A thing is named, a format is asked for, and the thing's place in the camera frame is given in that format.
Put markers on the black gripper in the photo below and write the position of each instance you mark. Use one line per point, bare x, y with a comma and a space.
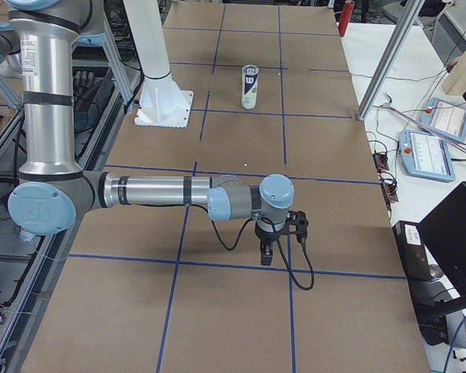
266, 235

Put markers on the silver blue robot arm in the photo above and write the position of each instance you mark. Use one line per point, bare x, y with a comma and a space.
54, 190

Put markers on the white tennis ball can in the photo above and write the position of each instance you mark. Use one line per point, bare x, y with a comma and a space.
250, 77

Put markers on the brown paper table cover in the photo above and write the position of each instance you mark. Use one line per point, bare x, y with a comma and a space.
163, 290

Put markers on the orange black terminal strip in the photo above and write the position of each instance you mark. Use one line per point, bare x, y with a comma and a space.
387, 180

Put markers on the black desktop box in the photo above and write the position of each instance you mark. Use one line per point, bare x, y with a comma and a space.
412, 251

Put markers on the near blue teach pendant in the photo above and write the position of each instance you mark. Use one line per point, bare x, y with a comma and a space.
425, 156

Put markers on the blue teach pendant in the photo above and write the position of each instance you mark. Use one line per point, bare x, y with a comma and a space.
425, 156
446, 118

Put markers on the black computer monitor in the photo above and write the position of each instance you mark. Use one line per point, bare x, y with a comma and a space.
443, 231

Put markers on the far blue teach pendant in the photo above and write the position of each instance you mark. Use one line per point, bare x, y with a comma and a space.
446, 118

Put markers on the red cylinder tube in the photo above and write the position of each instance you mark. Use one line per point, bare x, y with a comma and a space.
345, 17

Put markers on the wooden beam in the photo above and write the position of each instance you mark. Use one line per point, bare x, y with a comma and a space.
455, 83

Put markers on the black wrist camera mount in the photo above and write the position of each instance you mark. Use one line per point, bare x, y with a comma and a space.
297, 225

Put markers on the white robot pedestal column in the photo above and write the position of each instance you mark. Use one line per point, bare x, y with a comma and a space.
162, 102

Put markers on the aluminium side frame rail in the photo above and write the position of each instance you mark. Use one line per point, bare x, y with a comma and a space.
25, 266

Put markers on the aluminium frame post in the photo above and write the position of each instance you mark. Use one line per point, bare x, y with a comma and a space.
394, 45

